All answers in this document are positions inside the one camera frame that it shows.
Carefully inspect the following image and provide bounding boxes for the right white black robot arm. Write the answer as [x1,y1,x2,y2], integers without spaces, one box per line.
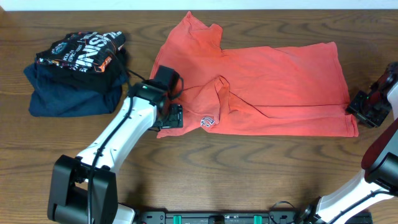
[298,62,397,224]

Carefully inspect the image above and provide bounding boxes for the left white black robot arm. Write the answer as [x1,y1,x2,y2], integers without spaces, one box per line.
[47,80,182,224]

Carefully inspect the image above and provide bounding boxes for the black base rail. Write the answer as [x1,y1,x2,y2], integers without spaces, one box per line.
[134,210,299,224]

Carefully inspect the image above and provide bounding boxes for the folded black printed shirt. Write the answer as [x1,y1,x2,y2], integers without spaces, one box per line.
[36,31,126,73]

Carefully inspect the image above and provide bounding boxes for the red orange t-shirt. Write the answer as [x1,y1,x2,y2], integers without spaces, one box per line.
[152,12,359,138]

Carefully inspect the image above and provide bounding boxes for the folded navy blue shirt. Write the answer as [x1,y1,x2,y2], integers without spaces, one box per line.
[24,63,127,117]

